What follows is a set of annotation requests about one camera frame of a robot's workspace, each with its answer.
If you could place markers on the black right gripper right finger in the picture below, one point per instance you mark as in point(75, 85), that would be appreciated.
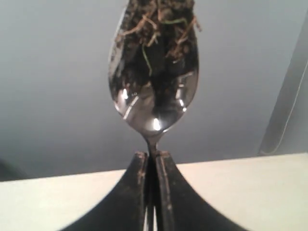
point(179, 207)

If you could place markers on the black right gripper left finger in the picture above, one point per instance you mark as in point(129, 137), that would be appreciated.
point(123, 208)

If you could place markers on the steel spoon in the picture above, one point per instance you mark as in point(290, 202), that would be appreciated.
point(153, 72)

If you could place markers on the grey panel at wall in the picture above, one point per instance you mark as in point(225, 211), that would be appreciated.
point(288, 95)

